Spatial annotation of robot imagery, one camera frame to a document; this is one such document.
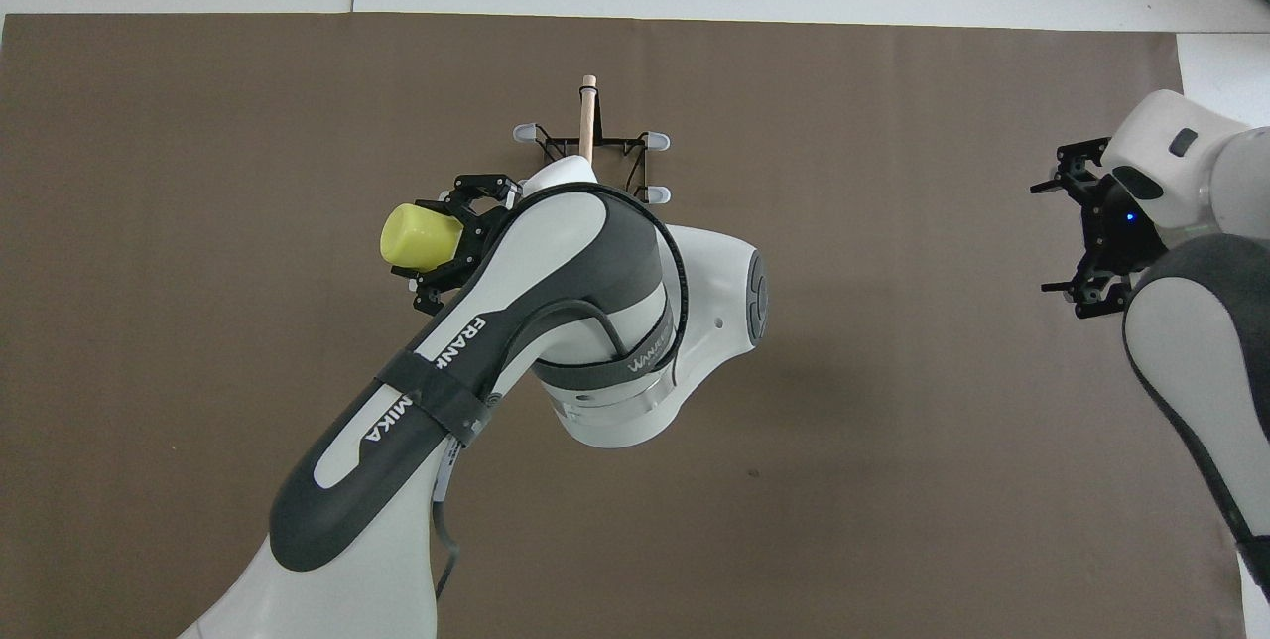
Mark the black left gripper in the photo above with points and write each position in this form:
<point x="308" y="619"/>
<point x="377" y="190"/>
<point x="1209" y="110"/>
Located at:
<point x="486" y="232"/>

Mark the brown table mat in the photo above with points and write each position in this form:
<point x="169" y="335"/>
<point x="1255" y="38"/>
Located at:
<point x="198" y="123"/>

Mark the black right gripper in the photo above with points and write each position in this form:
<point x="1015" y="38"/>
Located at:
<point x="1121" y="232"/>

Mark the yellow plastic cup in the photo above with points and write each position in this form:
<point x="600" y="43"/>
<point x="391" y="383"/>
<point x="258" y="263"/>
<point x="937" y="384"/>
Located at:
<point x="422" y="237"/>

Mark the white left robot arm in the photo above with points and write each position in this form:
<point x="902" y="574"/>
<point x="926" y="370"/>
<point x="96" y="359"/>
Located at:
<point x="556" y="262"/>

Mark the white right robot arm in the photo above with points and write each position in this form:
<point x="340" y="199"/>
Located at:
<point x="1201" y="321"/>

